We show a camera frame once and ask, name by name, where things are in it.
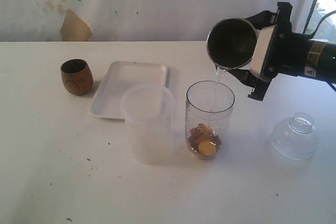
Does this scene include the white rectangular tray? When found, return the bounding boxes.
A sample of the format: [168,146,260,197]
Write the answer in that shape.
[89,61,175,120]

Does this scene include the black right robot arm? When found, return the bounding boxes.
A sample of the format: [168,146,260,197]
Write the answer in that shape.
[229,2,335,101]

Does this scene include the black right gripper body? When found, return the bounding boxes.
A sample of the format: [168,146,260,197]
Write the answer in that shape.
[248,2,309,101]

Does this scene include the brown wooden cup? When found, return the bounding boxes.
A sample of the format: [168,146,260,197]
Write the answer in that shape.
[60,59,93,95]

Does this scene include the translucent plastic measuring cup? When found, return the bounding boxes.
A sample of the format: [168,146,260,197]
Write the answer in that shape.
[120,83,175,165]

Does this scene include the brown wooden cubes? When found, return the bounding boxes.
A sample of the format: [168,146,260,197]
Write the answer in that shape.
[187,124,222,151]

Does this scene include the gold coin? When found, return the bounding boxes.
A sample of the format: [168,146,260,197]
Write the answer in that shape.
[197,141,217,156]

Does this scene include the clear plastic shaker lid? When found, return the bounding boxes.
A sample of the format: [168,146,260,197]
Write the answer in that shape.
[270,112,318,161]

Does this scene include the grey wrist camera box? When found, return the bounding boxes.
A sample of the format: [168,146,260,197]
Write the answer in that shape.
[249,25,277,82]

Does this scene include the stainless steel cup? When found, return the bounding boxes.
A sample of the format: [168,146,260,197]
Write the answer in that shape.
[206,17,258,70]

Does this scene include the clear plastic shaker cup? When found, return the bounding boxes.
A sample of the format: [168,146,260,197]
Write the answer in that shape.
[185,81,235,160]

